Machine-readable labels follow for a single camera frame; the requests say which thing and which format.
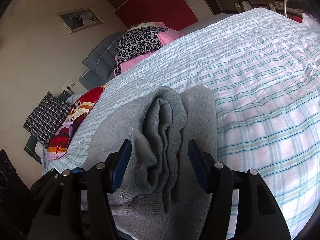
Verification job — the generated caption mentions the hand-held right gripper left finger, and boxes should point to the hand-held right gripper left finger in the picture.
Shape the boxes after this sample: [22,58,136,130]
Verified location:
[26,139,133,240]

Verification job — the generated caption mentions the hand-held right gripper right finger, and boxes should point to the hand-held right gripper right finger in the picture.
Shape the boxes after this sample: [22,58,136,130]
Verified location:
[187,139,292,240]

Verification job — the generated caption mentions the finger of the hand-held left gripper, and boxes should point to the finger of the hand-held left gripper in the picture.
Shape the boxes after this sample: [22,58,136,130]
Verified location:
[30,167,63,196]

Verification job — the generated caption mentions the grey pants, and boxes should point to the grey pants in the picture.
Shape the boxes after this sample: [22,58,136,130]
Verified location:
[81,85,238,240]

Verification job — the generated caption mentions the dark checked pillow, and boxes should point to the dark checked pillow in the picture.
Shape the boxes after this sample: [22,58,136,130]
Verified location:
[23,92,73,148]

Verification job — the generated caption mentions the red patterned blanket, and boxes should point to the red patterned blanket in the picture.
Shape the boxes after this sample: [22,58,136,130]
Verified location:
[46,85,108,160]

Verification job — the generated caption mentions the plaid bed sheet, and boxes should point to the plaid bed sheet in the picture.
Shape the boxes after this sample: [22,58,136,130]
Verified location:
[42,7,320,235]

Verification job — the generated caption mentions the grey padded headboard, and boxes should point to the grey padded headboard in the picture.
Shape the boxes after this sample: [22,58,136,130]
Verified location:
[79,31,128,90]

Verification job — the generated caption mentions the leopard print cloth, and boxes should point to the leopard print cloth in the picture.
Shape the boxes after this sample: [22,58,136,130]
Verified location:
[114,27,163,73]

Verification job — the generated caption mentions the pink cloth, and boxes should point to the pink cloth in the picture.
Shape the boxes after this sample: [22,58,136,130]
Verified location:
[114,22,187,77]

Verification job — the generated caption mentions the red wardrobe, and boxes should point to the red wardrobe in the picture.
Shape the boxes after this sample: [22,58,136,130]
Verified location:
[115,0,199,29]

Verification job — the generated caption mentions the white crumpled cloth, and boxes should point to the white crumpled cloth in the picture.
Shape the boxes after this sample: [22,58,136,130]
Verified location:
[301,12,320,30]

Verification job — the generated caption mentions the black object with ring marks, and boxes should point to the black object with ring marks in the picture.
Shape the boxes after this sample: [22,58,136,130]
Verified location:
[0,149,33,240]

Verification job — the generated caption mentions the framed wall picture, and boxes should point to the framed wall picture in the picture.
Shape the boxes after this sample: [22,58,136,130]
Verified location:
[55,7,104,34]

